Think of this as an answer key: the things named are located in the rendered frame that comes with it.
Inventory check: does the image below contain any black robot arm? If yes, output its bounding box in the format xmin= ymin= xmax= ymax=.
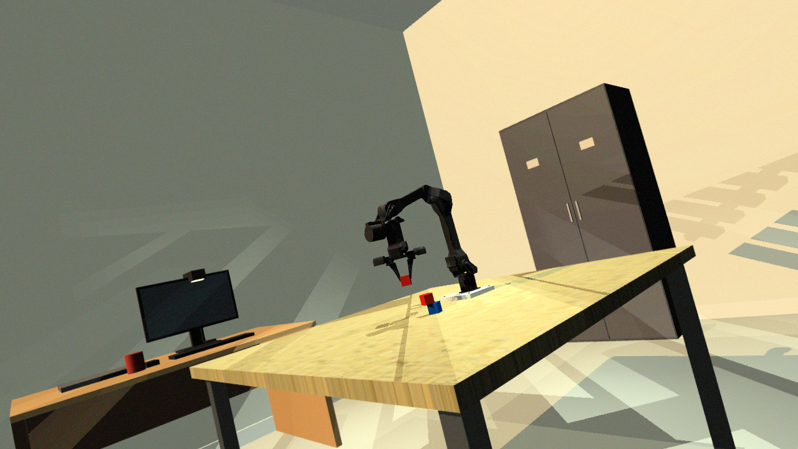
xmin=364 ymin=185 xmax=481 ymax=293

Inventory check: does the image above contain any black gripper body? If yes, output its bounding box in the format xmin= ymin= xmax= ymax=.
xmin=373 ymin=235 xmax=426 ymax=266

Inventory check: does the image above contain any blue cube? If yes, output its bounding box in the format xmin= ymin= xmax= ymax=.
xmin=427 ymin=301 xmax=443 ymax=315

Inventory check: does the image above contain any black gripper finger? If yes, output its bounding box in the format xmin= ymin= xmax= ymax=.
xmin=407 ymin=257 xmax=416 ymax=279
xmin=386 ymin=263 xmax=401 ymax=282

